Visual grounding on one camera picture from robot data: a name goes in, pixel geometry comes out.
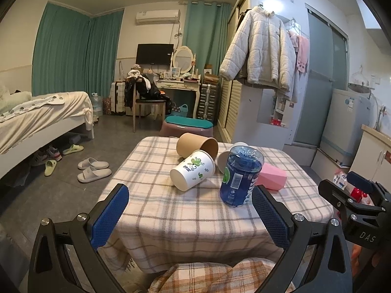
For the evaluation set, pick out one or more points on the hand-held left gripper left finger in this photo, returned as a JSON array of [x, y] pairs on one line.
[[110, 216]]

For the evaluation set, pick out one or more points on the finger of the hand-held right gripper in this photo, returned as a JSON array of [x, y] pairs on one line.
[[334, 193], [362, 180]]

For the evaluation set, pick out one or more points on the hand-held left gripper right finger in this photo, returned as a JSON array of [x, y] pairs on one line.
[[270, 219]]

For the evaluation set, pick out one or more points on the white cup with green print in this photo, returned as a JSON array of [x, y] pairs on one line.
[[192, 171]]

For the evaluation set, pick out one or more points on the plain white cup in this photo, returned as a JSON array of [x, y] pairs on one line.
[[222, 160]]

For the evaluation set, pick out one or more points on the brown paper cup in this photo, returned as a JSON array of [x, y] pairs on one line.
[[189, 145]]

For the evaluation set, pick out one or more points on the person's right hand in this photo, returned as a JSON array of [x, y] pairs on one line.
[[359, 259]]

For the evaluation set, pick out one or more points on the white cabinet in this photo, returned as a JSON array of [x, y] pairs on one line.
[[374, 155]]

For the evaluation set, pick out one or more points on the pink block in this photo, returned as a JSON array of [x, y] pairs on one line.
[[273, 177]]

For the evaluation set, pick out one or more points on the white slipper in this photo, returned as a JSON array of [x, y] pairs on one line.
[[91, 163], [93, 174]]

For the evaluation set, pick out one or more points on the blue plastic jar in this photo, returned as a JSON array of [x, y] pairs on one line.
[[241, 177]]

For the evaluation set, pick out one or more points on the white washing machine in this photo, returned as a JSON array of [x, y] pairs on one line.
[[345, 122]]

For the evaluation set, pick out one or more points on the checkered tablecloth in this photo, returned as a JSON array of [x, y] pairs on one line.
[[183, 222]]

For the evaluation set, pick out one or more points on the green slipper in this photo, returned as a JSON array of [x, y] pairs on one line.
[[73, 149], [50, 167]]

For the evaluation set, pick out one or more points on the orange plaid cloth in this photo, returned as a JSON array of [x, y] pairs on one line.
[[207, 276]]

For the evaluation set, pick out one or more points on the sneakers under bed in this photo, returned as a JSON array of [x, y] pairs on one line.
[[45, 155]]

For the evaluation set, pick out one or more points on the white wardrobe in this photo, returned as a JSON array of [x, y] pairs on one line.
[[244, 113]]

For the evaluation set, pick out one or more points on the large water bottle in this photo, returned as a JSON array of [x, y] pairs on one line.
[[96, 105]]

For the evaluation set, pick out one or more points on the purple stool with teal cushion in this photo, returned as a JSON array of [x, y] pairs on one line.
[[188, 126]]

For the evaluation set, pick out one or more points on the white suitcase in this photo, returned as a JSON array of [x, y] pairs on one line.
[[117, 97]]

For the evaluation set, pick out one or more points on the bed with white bedding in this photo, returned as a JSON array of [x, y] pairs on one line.
[[39, 119]]

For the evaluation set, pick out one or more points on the frosted glass door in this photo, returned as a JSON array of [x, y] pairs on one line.
[[320, 67]]

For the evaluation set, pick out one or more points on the teal basket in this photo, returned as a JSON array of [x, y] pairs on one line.
[[180, 111]]

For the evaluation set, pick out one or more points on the chair with clothes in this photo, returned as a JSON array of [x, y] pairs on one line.
[[143, 93]]

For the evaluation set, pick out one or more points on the silver suitcase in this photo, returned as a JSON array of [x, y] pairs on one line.
[[207, 100]]

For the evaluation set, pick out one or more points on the white dressing table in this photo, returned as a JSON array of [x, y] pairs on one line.
[[178, 84]]

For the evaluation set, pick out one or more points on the cardboard box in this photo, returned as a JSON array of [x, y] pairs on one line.
[[211, 74]]

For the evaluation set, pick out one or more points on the teal curtain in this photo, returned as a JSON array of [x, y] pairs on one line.
[[204, 39], [61, 52], [105, 55]]

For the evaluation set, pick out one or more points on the white puffer jacket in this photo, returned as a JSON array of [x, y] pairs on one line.
[[259, 48]]

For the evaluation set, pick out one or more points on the black television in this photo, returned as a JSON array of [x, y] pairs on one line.
[[154, 54]]

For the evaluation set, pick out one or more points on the oval white mirror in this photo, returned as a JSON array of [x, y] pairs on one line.
[[183, 57]]

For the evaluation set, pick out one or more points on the white air conditioner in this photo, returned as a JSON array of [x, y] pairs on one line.
[[157, 16]]

